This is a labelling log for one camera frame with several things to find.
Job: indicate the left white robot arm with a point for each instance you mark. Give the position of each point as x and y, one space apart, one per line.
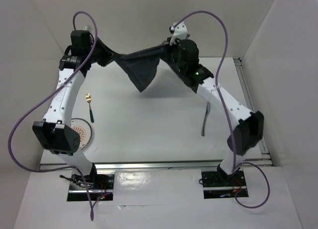
54 132

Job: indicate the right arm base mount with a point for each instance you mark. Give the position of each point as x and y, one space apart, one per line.
215 187

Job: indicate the aluminium frame rail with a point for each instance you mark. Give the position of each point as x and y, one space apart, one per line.
247 95
157 165

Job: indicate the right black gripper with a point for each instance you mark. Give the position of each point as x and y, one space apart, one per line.
173 45

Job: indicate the aluminium frame rail front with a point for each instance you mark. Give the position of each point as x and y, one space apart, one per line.
157 165

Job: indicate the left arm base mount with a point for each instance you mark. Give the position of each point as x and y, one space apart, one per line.
101 189

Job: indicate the white orange patterned plate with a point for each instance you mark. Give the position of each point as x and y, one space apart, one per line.
84 129

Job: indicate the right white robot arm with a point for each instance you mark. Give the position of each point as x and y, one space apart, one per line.
246 126

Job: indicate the aluminium frame rail right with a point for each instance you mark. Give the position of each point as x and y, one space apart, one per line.
247 95

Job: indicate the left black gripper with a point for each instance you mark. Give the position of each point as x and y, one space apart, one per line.
106 53

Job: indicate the gold fork green handle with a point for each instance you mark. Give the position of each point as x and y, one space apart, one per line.
88 99

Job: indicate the silver table knife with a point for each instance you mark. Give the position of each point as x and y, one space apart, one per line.
207 112

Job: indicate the dark checked cloth placemat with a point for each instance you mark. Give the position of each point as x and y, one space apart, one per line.
140 66

